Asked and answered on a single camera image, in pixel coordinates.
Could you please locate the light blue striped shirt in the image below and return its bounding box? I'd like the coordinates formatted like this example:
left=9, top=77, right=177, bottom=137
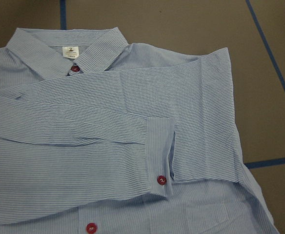
left=0, top=28, right=278, bottom=234

